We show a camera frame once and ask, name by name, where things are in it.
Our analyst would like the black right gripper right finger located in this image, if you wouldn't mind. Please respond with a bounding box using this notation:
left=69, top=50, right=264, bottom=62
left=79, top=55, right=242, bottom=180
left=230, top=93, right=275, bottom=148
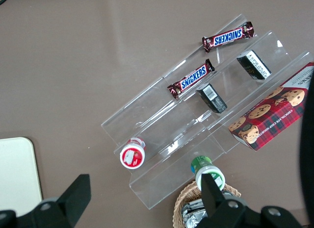
left=196, top=173, right=249, bottom=228

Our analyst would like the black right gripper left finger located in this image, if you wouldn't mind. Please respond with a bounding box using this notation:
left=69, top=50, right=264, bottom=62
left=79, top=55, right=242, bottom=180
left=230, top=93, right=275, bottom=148
left=31, top=174, right=92, bottom=228

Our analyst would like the oval wicker basket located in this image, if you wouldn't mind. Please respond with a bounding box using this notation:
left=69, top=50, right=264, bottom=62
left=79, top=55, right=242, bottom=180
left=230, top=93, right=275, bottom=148
left=173, top=180, right=242, bottom=228

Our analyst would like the beige plastic tray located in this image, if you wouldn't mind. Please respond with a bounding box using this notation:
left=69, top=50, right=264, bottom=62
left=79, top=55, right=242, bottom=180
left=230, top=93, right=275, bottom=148
left=0, top=137, right=43, bottom=217

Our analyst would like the silver foil pack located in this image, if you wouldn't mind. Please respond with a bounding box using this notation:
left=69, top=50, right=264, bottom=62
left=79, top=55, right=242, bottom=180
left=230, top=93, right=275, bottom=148
left=181, top=198, right=209, bottom=228

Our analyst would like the green yogurt cup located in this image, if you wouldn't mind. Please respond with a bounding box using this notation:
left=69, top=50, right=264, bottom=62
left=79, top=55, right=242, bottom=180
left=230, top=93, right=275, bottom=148
left=190, top=155, right=226, bottom=192

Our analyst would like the red yogurt cup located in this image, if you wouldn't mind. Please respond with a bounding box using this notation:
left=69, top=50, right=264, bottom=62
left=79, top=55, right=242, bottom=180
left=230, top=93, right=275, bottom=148
left=119, top=137, right=147, bottom=170

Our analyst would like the clear acrylic stepped stand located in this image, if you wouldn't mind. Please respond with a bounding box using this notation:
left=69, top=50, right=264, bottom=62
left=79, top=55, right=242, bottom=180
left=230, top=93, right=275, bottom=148
left=101, top=14, right=314, bottom=210

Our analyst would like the small black box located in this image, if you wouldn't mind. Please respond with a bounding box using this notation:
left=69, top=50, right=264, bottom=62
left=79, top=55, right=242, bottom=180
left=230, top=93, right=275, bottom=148
left=196, top=82, right=228, bottom=114
left=236, top=50, right=273, bottom=81

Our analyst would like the red tartan cookie box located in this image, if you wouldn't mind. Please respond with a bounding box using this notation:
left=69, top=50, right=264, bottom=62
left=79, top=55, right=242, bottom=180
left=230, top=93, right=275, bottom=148
left=228, top=62, right=314, bottom=152

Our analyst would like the Snickers chocolate bar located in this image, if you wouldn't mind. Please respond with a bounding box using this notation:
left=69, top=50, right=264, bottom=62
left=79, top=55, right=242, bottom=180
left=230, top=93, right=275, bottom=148
left=202, top=21, right=255, bottom=53
left=167, top=58, right=216, bottom=100

